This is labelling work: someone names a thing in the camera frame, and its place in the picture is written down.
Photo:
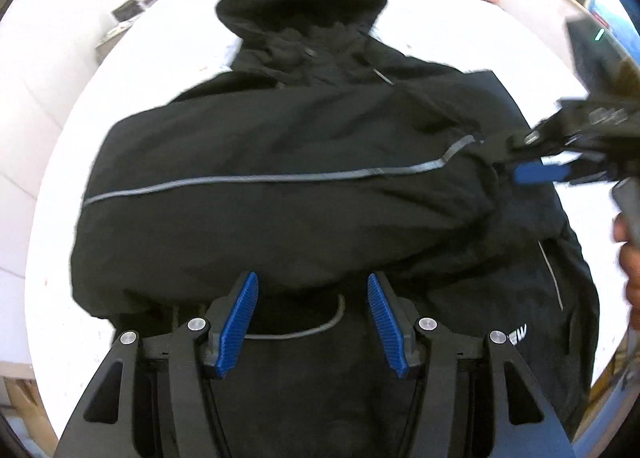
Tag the window with blue view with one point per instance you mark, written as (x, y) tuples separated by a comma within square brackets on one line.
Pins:
[(614, 17)]

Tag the bedside table with items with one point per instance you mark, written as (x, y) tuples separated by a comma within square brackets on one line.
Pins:
[(125, 15)]

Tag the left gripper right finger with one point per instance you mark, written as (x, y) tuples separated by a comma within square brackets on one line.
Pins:
[(474, 396)]

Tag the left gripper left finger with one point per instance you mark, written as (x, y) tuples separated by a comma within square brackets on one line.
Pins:
[(106, 421)]

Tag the white wardrobe doors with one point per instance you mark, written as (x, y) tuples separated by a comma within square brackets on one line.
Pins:
[(48, 57)]

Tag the white floral quilted bedspread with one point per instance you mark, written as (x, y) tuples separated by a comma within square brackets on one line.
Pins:
[(179, 43)]

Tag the black hooded jacket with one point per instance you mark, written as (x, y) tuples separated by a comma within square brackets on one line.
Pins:
[(321, 157)]

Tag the person's right hand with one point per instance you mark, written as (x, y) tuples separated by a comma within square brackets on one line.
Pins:
[(629, 260)]

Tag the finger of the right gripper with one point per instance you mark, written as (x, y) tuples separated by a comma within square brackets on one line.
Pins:
[(535, 173)]

